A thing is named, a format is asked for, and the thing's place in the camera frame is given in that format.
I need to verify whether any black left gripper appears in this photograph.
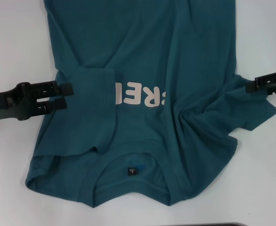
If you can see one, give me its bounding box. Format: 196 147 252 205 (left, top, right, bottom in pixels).
0 81 74 122

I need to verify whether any teal t-shirt with FREE print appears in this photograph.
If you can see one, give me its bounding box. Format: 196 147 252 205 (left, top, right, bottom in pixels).
24 0 276 209

